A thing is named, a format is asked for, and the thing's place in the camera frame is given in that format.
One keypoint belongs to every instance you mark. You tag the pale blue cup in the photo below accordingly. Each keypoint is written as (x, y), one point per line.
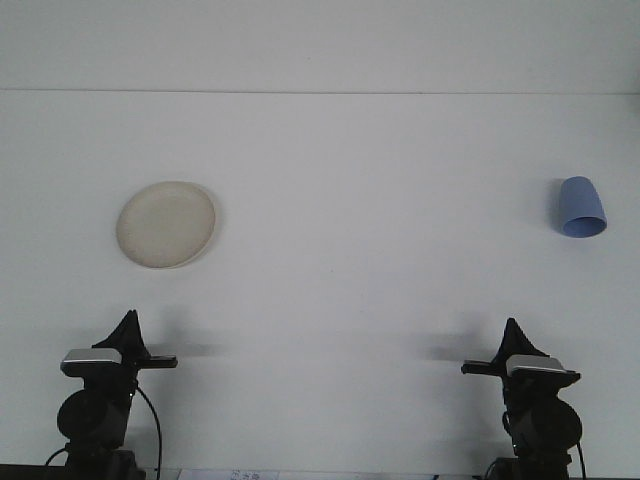
(580, 200)

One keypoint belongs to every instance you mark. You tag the pale round plate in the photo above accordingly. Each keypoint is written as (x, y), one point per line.
(165, 225)

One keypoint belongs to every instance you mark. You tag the white printed paper sheet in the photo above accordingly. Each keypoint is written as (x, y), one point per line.
(220, 475)

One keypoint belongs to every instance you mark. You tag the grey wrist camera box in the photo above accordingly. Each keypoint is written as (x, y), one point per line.
(535, 366)
(92, 361)

